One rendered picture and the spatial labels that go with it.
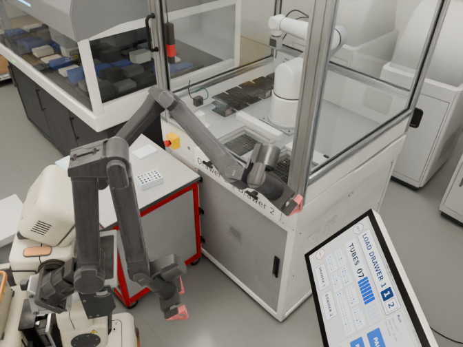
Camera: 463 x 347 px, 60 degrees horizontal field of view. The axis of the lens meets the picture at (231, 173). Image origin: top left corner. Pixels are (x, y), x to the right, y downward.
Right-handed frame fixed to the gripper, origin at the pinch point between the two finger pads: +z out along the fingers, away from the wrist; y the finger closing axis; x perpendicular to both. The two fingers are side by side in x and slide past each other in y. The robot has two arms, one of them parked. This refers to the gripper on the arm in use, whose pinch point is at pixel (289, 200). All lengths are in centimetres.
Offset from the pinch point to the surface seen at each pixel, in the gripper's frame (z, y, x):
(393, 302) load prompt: 18.5, -35.6, 3.8
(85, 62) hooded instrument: -2, 153, 16
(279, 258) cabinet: 78, 31, 31
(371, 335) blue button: 18.4, -36.8, 14.9
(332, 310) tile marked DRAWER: 25.2, -22.4, 19.2
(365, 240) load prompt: 27.6, -15.1, -4.4
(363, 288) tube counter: 23.3, -25.6, 7.1
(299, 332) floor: 124, 15, 62
